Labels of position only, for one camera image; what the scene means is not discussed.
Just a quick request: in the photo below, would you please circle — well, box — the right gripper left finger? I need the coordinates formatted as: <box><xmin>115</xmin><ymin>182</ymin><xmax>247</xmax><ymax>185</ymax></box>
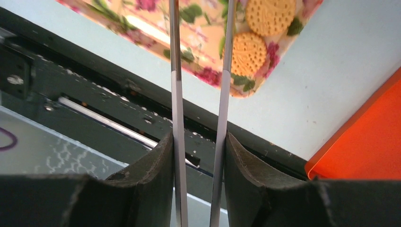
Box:
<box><xmin>0</xmin><ymin>133</ymin><xmax>174</xmax><ymax>227</ymax></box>

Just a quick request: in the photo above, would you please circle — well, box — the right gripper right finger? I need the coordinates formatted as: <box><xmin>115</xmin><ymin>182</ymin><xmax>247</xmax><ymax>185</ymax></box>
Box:
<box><xmin>224</xmin><ymin>133</ymin><xmax>401</xmax><ymax>227</ymax></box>

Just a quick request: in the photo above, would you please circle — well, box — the metal tongs white handle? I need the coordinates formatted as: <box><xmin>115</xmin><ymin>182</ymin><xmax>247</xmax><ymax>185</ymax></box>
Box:
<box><xmin>169</xmin><ymin>0</ymin><xmax>237</xmax><ymax>227</ymax></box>

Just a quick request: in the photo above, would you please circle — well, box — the orange tin lid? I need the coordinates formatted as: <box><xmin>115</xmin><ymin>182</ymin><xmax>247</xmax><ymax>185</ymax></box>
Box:
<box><xmin>305</xmin><ymin>70</ymin><xmax>401</xmax><ymax>180</ymax></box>

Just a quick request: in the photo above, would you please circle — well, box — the floral rectangular tray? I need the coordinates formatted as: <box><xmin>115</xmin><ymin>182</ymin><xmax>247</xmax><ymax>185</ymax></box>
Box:
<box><xmin>61</xmin><ymin>0</ymin><xmax>322</xmax><ymax>98</ymax></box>

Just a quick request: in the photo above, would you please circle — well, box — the round tan biscuit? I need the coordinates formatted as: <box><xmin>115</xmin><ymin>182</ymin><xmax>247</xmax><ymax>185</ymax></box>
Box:
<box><xmin>245</xmin><ymin>0</ymin><xmax>296</xmax><ymax>36</ymax></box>
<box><xmin>231</xmin><ymin>31</ymin><xmax>267</xmax><ymax>78</ymax></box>

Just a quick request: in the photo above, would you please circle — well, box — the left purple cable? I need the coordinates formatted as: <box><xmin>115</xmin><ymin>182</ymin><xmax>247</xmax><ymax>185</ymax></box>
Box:
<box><xmin>0</xmin><ymin>127</ymin><xmax>18</xmax><ymax>152</ymax></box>

